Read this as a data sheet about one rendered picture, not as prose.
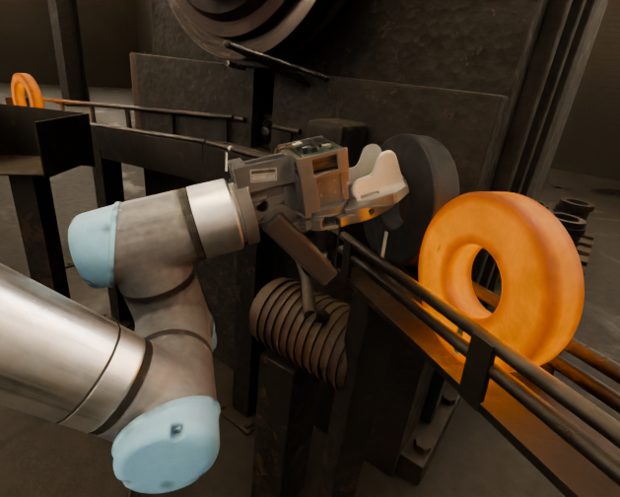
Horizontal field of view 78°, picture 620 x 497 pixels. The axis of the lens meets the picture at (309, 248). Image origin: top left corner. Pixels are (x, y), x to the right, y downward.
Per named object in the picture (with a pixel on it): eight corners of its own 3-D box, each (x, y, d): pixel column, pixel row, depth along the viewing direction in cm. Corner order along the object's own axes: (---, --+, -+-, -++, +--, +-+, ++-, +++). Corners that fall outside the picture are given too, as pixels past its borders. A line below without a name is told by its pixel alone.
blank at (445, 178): (392, 133, 52) (370, 130, 50) (476, 140, 38) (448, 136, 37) (374, 244, 56) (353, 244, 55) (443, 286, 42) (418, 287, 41)
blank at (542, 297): (455, 180, 39) (428, 179, 38) (615, 212, 25) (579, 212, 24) (433, 318, 44) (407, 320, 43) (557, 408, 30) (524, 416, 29)
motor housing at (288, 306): (273, 454, 96) (292, 263, 74) (348, 512, 85) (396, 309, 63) (235, 493, 86) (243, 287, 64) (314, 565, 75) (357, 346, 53)
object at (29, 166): (36, 332, 127) (-16, 101, 97) (116, 340, 128) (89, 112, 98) (-12, 377, 109) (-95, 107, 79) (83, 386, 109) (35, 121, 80)
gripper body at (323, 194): (355, 146, 37) (233, 176, 34) (362, 226, 41) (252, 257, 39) (326, 133, 44) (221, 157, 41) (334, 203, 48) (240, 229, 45)
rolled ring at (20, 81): (27, 71, 130) (37, 72, 133) (6, 73, 140) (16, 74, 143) (38, 128, 137) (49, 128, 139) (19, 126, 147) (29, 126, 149)
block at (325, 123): (322, 231, 85) (337, 116, 75) (354, 242, 81) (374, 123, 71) (292, 244, 77) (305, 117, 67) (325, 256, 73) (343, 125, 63)
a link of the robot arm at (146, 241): (104, 272, 42) (70, 201, 38) (204, 246, 45) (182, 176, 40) (95, 315, 36) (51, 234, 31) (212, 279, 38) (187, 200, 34)
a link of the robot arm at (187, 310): (150, 413, 39) (106, 330, 33) (156, 340, 48) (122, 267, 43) (227, 388, 40) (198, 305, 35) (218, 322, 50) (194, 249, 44)
